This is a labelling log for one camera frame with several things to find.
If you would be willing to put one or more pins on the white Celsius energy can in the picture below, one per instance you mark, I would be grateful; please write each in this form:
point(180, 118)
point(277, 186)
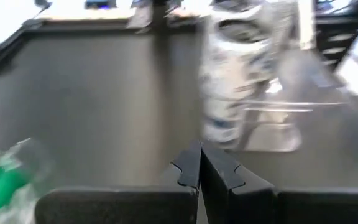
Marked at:
point(228, 77)

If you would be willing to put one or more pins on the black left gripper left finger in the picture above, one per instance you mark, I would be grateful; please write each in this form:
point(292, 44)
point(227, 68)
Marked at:
point(120, 205)

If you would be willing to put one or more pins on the silver metal bracket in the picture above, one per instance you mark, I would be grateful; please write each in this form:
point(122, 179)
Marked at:
point(140, 17)

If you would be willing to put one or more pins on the green Sprite soda can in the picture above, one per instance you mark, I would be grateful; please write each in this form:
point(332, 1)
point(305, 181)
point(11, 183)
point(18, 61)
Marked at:
point(2, 186)

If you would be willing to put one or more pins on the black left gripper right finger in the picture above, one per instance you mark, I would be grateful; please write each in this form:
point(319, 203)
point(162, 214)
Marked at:
point(291, 207)

